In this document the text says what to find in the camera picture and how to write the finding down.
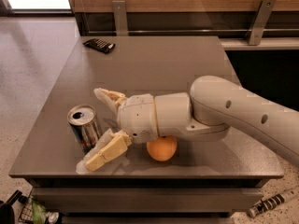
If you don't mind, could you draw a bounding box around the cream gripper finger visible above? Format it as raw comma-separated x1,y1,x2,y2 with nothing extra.
76,129,133,175
93,88,127,115

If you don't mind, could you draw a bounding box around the right metal bracket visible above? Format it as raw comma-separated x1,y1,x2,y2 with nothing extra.
247,0,277,46

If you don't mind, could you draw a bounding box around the black object on floor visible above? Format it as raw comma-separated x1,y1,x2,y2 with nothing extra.
0,190,22,224

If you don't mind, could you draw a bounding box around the wire basket with items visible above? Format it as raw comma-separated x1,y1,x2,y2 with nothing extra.
18,195,63,224

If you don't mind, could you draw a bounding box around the Red Bull can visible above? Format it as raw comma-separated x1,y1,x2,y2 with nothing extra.
67,105,102,154

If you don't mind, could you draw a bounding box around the grey cabinet drawer front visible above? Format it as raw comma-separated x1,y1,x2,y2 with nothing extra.
32,188,263,213

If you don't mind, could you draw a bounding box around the orange fruit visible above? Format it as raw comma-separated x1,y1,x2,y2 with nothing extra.
147,136,178,161

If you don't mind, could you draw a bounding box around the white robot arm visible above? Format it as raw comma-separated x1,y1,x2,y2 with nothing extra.
76,76,299,175

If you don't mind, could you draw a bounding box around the left metal bracket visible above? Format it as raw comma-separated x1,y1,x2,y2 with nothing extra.
112,0,129,36

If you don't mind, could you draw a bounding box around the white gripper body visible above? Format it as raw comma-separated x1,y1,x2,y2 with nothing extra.
117,94,158,144

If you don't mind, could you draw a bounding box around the black white striped tool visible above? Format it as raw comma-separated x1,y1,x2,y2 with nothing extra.
247,188,299,218

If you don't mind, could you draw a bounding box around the horizontal metal rail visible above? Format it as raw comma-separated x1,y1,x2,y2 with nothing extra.
88,28,299,37

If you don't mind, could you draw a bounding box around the metal bracket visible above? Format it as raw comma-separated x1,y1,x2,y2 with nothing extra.
112,0,129,36
247,0,277,46

